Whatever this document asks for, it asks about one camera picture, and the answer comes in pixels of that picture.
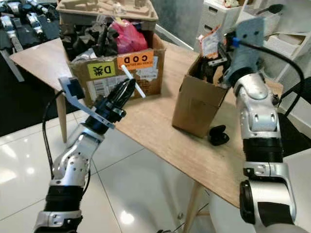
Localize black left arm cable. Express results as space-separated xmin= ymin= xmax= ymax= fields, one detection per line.
xmin=42 ymin=89 xmax=74 ymax=171

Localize orange white snack wrapper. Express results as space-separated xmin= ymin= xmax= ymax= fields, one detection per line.
xmin=198 ymin=27 xmax=225 ymax=58

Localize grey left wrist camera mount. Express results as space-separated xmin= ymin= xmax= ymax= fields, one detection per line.
xmin=58 ymin=77 xmax=116 ymax=131

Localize wooden table leg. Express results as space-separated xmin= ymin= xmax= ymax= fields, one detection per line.
xmin=182 ymin=182 xmax=205 ymax=233
xmin=54 ymin=89 xmax=68 ymax=144

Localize large labelled cardboard box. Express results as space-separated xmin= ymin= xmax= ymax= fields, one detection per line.
xmin=61 ymin=19 xmax=166 ymax=105

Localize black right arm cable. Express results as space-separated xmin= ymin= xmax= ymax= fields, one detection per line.
xmin=233 ymin=36 xmax=300 ymax=118

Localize white drawer cabinet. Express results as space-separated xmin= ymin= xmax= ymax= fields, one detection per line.
xmin=194 ymin=0 xmax=242 ymax=54

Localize small open cardboard box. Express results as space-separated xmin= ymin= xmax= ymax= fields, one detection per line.
xmin=172 ymin=52 xmax=237 ymax=138

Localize black plastic trash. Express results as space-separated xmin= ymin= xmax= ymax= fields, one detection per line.
xmin=190 ymin=56 xmax=224 ymax=84

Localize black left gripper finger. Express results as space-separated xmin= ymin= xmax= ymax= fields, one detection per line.
xmin=119 ymin=82 xmax=138 ymax=109
xmin=110 ymin=78 xmax=136 ymax=102

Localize white plastic stick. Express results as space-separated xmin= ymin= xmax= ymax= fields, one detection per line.
xmin=121 ymin=64 xmax=147 ymax=99

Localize black silver machine parts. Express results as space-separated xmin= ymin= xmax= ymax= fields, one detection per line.
xmin=0 ymin=0 xmax=62 ymax=55

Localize black handled tool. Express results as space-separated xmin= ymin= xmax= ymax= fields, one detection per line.
xmin=255 ymin=4 xmax=285 ymax=16

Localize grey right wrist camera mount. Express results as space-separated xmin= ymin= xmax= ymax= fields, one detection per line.
xmin=222 ymin=17 xmax=266 ymax=89

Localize black floor mat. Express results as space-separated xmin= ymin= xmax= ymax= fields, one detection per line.
xmin=0 ymin=52 xmax=73 ymax=137

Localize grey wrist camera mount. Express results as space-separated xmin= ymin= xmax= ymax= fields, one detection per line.
xmin=222 ymin=17 xmax=266 ymax=89
xmin=58 ymin=77 xmax=116 ymax=131

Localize black earbud case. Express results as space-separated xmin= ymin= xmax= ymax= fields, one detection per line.
xmin=208 ymin=125 xmax=230 ymax=147

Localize pink plastic bag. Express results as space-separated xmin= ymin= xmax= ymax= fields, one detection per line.
xmin=110 ymin=18 xmax=149 ymax=54

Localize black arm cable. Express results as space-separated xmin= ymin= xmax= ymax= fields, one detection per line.
xmin=233 ymin=36 xmax=300 ymax=118
xmin=42 ymin=89 xmax=74 ymax=171

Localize beige pulp packing tray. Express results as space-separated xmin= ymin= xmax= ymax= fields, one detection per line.
xmin=56 ymin=0 xmax=159 ymax=31

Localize grey metal bar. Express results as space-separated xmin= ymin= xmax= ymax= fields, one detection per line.
xmin=2 ymin=48 xmax=26 ymax=83

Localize black crumpled packing material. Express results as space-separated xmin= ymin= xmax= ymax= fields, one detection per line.
xmin=61 ymin=22 xmax=120 ymax=61

